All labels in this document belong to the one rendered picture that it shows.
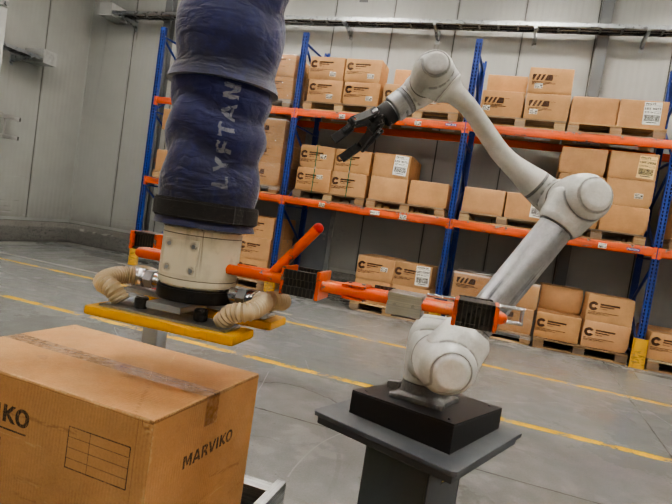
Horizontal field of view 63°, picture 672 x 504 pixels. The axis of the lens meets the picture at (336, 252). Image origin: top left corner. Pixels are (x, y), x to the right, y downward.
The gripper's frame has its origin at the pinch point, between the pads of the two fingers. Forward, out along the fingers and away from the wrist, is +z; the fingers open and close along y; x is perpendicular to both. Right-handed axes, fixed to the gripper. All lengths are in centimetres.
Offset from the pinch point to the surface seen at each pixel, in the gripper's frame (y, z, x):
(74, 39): 695, 200, 924
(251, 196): -52, 28, -24
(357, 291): -49, 22, -54
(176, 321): -55, 54, -39
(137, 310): -54, 60, -31
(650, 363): 641, -231, -188
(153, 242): -23, 60, -2
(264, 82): -60, 12, -9
